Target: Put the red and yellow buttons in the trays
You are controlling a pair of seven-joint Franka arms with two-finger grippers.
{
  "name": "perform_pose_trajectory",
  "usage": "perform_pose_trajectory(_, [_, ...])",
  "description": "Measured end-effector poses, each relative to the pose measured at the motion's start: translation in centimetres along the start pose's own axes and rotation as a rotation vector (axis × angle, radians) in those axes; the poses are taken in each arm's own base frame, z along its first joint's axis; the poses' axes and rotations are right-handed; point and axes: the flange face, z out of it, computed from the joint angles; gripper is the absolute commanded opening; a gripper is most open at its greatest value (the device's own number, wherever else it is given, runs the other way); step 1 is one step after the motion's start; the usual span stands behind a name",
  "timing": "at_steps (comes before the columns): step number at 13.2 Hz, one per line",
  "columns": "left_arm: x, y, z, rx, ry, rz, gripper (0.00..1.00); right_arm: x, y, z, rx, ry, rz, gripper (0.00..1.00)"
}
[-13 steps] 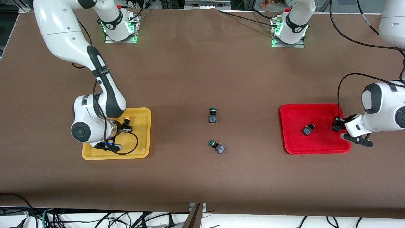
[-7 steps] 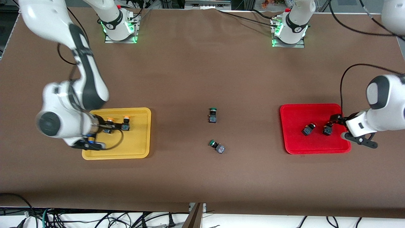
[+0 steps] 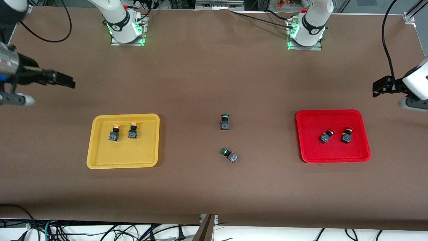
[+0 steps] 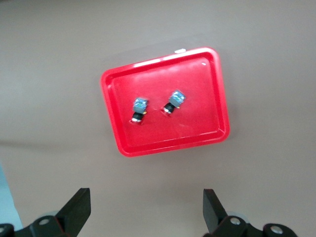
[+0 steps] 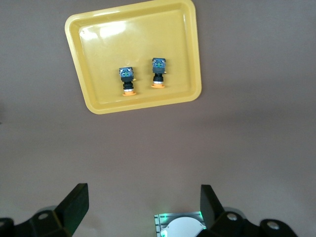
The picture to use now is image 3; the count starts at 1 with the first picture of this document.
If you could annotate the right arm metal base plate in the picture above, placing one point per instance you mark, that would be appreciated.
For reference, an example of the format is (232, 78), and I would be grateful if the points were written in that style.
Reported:
(144, 33)

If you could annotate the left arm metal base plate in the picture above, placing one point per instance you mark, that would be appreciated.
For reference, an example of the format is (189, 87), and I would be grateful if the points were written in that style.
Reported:
(317, 48)

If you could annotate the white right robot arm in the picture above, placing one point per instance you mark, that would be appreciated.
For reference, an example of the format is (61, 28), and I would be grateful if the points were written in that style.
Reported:
(117, 16)

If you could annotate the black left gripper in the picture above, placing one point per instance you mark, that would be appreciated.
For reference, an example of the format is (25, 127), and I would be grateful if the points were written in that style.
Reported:
(396, 84)

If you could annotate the green push button switch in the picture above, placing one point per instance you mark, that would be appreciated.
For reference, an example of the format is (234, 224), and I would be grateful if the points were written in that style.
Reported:
(224, 122)
(230, 155)

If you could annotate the red push button switch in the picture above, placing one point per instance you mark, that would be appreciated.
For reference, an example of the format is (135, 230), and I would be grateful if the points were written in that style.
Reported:
(346, 136)
(326, 136)

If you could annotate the grey metal background bracket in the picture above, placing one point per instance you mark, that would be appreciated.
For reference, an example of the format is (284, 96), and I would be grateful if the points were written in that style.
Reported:
(219, 4)

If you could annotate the grey table frame post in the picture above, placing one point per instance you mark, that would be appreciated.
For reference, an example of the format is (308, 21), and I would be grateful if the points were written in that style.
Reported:
(205, 231)

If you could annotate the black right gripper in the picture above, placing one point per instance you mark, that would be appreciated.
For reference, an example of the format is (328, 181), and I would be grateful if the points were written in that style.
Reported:
(28, 71)

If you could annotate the yellow push button switch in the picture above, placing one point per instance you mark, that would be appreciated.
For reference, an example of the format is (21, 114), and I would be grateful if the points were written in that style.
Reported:
(114, 133)
(133, 131)

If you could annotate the aluminium frame corner profile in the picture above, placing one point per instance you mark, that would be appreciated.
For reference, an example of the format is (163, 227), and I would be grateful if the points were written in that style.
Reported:
(413, 15)
(29, 9)

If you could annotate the yellow plastic tray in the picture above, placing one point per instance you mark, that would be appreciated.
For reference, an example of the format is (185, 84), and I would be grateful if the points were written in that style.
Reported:
(123, 154)

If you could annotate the black power plug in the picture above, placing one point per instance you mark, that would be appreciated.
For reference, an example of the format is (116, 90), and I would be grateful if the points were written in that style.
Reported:
(181, 236)

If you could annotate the brown table cover cloth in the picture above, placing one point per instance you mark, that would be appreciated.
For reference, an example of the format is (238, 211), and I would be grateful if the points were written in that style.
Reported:
(214, 67)

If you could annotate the red plastic tray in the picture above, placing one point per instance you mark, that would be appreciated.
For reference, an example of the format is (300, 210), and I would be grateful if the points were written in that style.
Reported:
(332, 150)

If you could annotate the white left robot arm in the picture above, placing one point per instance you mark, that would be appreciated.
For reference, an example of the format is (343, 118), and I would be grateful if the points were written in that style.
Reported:
(314, 20)

